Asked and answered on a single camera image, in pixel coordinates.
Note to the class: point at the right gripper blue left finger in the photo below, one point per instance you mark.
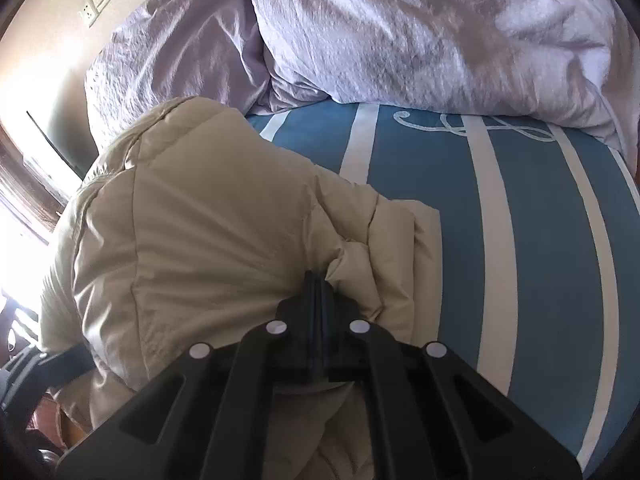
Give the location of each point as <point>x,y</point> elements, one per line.
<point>206,415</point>

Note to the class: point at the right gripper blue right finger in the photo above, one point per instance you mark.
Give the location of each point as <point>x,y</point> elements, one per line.
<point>430,415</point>

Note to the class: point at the beige puffer jacket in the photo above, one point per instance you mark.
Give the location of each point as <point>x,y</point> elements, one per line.
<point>192,227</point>

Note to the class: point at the blue white striped bedsheet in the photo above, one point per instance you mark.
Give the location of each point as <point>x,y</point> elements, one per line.
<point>540,250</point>

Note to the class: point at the black flat monitor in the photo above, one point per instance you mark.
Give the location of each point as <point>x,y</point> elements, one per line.
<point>58,108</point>

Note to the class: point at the lavender pillow left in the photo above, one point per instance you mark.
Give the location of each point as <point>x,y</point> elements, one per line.
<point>169,49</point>

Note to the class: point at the lavender duvet right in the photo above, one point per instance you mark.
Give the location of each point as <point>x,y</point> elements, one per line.
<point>574,63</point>

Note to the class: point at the white wall power socket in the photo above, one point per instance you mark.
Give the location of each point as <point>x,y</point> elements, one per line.
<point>89,13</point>

